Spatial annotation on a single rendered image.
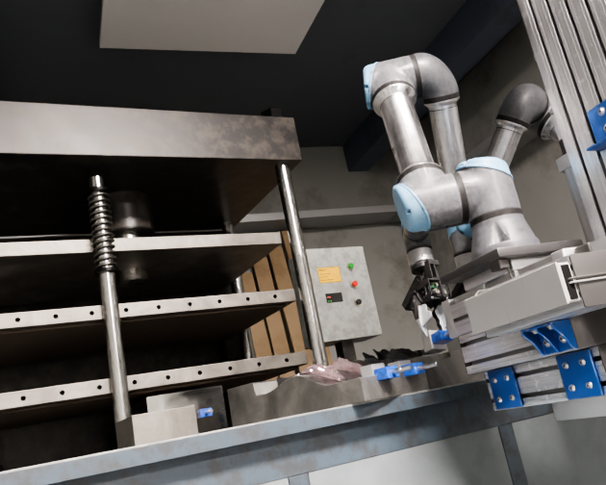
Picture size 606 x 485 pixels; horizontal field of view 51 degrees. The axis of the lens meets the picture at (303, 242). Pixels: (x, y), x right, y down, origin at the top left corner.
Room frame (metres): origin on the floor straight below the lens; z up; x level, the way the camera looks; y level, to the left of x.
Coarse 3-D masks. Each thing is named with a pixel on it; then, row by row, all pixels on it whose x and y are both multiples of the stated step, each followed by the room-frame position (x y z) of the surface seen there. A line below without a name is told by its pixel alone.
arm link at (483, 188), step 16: (480, 160) 1.33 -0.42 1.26; (496, 160) 1.33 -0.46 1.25; (464, 176) 1.34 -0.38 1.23; (480, 176) 1.33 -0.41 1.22; (496, 176) 1.33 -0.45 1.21; (512, 176) 1.36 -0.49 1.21; (464, 192) 1.33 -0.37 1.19; (480, 192) 1.33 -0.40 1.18; (496, 192) 1.33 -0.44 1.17; (512, 192) 1.34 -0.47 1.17; (464, 208) 1.35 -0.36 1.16; (480, 208) 1.35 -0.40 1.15; (496, 208) 1.33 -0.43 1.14
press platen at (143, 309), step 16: (128, 304) 2.16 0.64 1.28; (144, 304) 2.19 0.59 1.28; (160, 304) 2.22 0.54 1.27; (176, 304) 2.25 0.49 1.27; (192, 304) 2.28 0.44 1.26; (208, 304) 2.31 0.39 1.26; (224, 304) 2.34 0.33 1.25; (240, 304) 2.37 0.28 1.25; (256, 304) 2.40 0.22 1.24; (272, 304) 2.47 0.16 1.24; (288, 304) 2.53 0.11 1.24; (0, 320) 1.96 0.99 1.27; (16, 320) 2.01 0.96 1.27; (32, 320) 2.01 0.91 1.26; (48, 320) 2.03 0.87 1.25; (64, 320) 2.06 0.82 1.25; (80, 320) 2.08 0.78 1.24; (96, 320) 2.12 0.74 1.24
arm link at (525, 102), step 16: (512, 96) 1.70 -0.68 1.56; (528, 96) 1.69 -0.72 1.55; (544, 96) 1.72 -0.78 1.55; (512, 112) 1.70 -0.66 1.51; (528, 112) 1.70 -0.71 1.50; (496, 128) 1.75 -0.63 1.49; (512, 128) 1.72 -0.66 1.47; (496, 144) 1.75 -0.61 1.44; (512, 144) 1.74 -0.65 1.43; (464, 224) 1.82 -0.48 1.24
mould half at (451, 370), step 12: (360, 360) 2.01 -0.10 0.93; (372, 360) 2.00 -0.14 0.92; (396, 360) 2.02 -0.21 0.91; (420, 360) 1.75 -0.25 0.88; (432, 360) 1.75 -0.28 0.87; (444, 360) 1.77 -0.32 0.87; (456, 360) 1.79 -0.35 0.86; (432, 372) 1.75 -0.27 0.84; (444, 372) 1.77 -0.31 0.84; (456, 372) 1.79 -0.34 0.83; (480, 372) 1.83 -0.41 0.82; (432, 384) 1.74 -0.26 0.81; (444, 384) 1.76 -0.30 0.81
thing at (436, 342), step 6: (432, 330) 1.78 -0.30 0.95; (438, 330) 1.74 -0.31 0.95; (444, 330) 1.75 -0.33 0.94; (432, 336) 1.77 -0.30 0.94; (438, 336) 1.74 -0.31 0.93; (444, 336) 1.74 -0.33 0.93; (426, 342) 1.79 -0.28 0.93; (432, 342) 1.77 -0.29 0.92; (438, 342) 1.76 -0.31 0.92; (444, 342) 1.76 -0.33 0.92; (426, 348) 1.79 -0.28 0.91; (432, 348) 1.77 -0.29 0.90; (438, 348) 1.78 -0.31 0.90; (444, 348) 1.79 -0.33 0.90
